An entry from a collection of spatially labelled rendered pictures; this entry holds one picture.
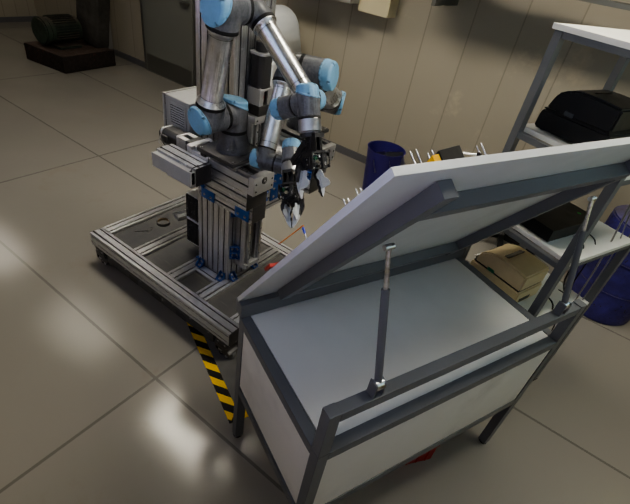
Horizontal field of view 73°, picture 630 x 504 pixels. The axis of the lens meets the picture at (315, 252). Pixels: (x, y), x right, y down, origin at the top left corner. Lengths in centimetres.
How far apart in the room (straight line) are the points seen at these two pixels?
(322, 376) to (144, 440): 108
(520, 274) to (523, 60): 237
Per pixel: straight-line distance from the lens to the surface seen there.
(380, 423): 146
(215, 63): 171
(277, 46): 167
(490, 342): 156
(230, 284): 264
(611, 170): 154
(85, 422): 242
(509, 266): 228
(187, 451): 226
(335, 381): 151
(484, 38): 431
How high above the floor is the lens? 198
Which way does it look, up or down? 36 degrees down
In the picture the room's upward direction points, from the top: 11 degrees clockwise
